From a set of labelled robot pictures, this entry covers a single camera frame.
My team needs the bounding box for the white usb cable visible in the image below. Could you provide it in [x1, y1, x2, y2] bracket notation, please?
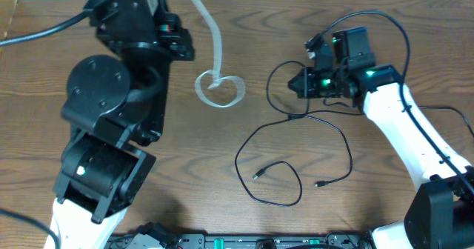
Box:
[188, 0, 247, 109]

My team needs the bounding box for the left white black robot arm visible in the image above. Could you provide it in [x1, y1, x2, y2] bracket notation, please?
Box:
[45, 0, 195, 248]

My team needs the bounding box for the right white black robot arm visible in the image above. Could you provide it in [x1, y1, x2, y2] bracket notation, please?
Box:
[288, 27, 473, 248]

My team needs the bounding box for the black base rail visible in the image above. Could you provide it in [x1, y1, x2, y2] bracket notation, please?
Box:
[105, 223, 375, 249]

